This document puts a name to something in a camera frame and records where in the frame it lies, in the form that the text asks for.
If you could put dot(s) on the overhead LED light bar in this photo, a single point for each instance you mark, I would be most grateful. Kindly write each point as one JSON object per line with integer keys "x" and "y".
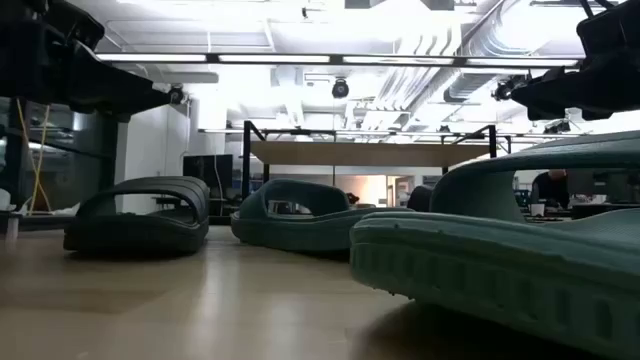
{"x": 275, "y": 58}

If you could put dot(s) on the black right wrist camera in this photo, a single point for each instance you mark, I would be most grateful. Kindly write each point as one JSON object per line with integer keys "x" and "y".
{"x": 615, "y": 35}

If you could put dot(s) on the green rubber slide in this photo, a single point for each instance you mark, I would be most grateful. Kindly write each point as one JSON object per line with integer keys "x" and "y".
{"x": 500, "y": 260}
{"x": 300, "y": 230}

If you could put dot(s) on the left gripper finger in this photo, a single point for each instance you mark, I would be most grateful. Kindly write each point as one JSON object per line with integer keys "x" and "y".
{"x": 152, "y": 97}
{"x": 105, "y": 85}

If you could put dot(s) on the wooden shelf with black frame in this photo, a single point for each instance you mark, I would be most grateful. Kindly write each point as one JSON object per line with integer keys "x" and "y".
{"x": 360, "y": 154}

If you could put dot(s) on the black overhead camera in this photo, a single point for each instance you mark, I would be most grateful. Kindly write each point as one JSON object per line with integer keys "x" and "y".
{"x": 340, "y": 89}

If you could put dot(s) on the black monitor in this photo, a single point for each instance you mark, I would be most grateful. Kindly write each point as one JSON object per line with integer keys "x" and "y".
{"x": 207, "y": 170}

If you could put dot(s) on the person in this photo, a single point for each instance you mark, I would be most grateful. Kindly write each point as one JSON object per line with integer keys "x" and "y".
{"x": 550, "y": 192}

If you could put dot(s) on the white cup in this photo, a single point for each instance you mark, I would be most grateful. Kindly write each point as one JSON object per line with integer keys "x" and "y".
{"x": 537, "y": 209}

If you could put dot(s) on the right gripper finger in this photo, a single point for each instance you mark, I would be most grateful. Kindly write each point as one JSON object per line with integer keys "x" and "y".
{"x": 580, "y": 92}
{"x": 532, "y": 97}

